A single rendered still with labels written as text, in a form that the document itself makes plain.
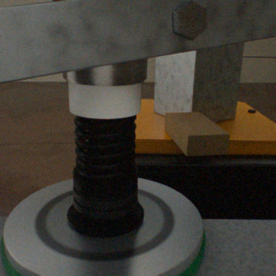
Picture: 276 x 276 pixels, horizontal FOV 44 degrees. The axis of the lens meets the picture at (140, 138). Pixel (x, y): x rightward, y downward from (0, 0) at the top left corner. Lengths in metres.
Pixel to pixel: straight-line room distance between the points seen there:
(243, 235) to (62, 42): 0.30
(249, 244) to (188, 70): 0.65
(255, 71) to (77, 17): 6.90
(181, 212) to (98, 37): 0.22
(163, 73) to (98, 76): 0.79
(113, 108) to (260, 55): 6.85
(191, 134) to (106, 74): 0.49
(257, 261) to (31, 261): 0.23
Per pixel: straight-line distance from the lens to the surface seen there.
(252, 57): 7.06
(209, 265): 0.38
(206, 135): 0.77
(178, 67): 1.01
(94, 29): 0.27
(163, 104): 1.09
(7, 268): 0.36
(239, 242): 0.42
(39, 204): 0.42
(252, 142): 0.93
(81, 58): 0.26
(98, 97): 0.30
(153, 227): 0.37
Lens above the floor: 1.06
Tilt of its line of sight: 19 degrees down
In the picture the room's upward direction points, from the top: 2 degrees clockwise
